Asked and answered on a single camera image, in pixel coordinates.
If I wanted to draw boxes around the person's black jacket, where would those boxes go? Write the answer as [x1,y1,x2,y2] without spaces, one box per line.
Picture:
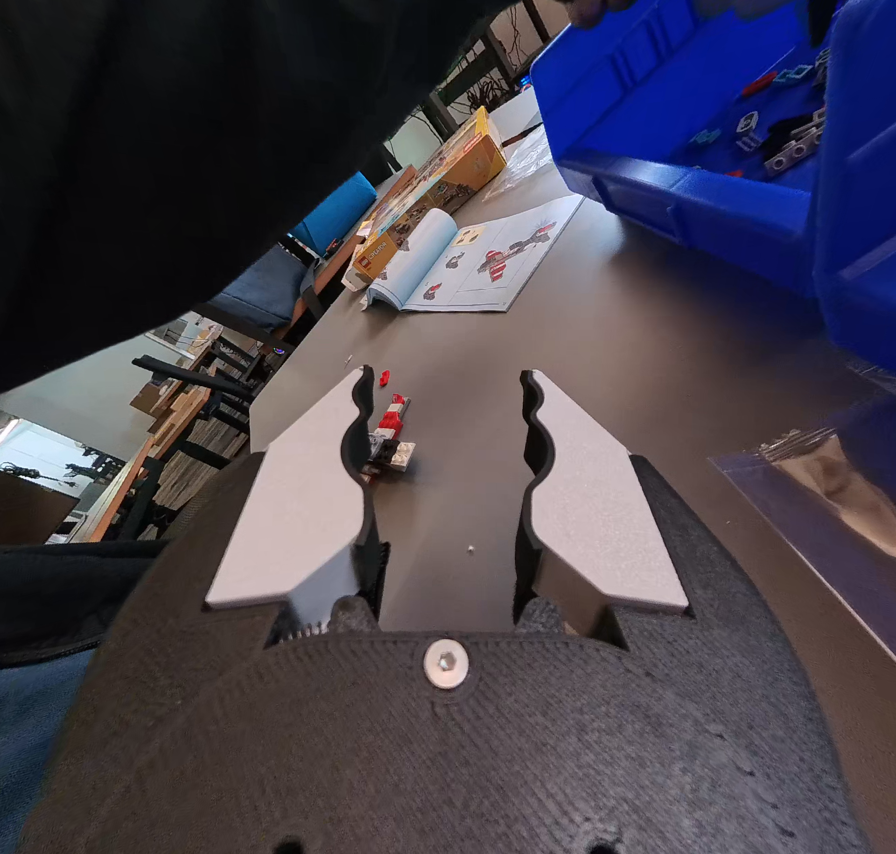
[0,541,170,667]

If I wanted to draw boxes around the white background table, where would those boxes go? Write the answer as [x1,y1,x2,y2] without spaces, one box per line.
[489,87,544,146]

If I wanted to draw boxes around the clear zip plastic bag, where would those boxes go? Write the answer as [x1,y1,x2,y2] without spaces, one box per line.
[708,399,896,666]

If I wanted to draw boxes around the red white grey brick model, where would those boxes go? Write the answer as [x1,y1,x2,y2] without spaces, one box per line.
[360,393,418,482]

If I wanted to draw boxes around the blue chair backrest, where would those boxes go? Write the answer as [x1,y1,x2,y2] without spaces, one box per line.
[289,171,379,258]

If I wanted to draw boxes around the pile of small toy bricks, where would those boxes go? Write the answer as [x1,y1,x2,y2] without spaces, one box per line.
[689,49,835,180]

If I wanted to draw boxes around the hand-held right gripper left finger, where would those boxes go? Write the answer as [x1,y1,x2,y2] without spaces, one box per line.
[204,365,391,631]

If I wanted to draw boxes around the black metal shelf frame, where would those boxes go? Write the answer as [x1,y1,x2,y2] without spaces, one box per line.
[426,0,555,137]

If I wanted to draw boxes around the blue plastic storage bin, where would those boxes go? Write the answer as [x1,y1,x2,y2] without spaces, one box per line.
[530,0,896,375]

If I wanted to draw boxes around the clear crumpled plastic bag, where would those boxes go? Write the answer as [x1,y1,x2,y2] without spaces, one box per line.
[483,126,558,202]

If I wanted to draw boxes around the yellow toy brick box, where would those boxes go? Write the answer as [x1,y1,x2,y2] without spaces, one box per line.
[341,106,508,292]

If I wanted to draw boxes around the dark blue padded chair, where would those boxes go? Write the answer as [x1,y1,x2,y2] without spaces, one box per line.
[209,245,317,340]

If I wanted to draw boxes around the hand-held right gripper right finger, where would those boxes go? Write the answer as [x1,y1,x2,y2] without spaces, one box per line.
[513,368,692,641]

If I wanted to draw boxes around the person's blue jeans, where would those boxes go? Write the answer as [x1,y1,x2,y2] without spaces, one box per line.
[0,647,95,854]

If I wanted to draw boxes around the person's left forearm black sleeve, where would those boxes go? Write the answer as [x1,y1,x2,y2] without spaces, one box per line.
[0,0,603,393]

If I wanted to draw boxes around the dark grey desk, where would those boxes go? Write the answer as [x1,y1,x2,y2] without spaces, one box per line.
[248,84,896,854]

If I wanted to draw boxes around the open instruction booklet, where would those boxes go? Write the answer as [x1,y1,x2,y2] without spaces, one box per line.
[362,194,585,313]

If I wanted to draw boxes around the wooden background desk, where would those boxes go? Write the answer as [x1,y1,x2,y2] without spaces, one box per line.
[70,385,214,544]

